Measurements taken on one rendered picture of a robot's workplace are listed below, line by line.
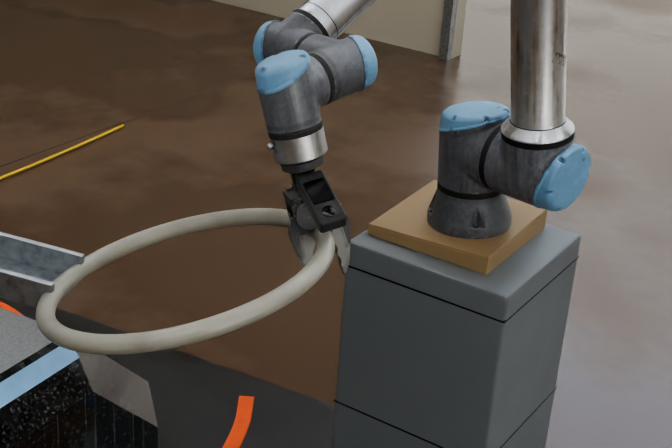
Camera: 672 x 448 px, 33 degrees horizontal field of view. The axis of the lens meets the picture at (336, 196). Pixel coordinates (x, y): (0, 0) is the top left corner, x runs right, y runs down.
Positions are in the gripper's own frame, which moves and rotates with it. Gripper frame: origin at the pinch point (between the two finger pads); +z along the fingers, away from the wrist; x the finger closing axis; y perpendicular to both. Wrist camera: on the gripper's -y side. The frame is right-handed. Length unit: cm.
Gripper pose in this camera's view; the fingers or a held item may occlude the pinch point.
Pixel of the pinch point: (329, 272)
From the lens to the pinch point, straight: 190.0
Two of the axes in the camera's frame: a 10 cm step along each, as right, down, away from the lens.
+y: -2.6, -2.8, 9.2
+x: -9.5, 2.7, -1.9
